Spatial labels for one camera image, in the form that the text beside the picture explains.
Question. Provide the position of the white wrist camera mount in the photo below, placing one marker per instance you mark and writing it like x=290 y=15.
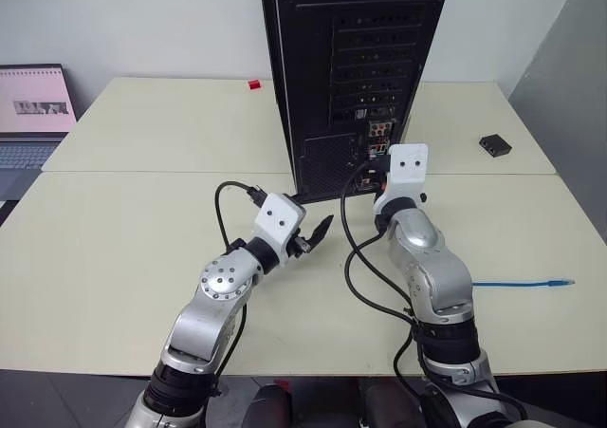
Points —
x=408 y=167
x=277 y=219

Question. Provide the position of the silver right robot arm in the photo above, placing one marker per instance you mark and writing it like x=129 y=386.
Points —
x=427 y=262

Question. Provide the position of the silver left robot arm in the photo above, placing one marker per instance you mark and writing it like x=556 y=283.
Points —
x=223 y=281

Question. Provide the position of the grey laptop with pink screen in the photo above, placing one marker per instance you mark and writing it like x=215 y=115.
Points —
x=33 y=100

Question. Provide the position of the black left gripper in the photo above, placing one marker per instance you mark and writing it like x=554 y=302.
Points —
x=299 y=246

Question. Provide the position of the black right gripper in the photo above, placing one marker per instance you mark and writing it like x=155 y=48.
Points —
x=383 y=172

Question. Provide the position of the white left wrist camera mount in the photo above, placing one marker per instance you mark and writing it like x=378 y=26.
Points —
x=277 y=219

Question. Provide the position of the small red block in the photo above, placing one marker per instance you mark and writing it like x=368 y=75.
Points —
x=254 y=85

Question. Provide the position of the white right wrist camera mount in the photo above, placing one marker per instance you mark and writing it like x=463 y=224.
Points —
x=408 y=167

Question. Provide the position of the small black box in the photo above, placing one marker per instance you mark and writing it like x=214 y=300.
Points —
x=495 y=145

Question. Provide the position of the dark rounded shape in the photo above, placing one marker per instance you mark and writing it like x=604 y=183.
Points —
x=271 y=406

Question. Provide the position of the black computer tower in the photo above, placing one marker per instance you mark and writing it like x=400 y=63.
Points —
x=313 y=67

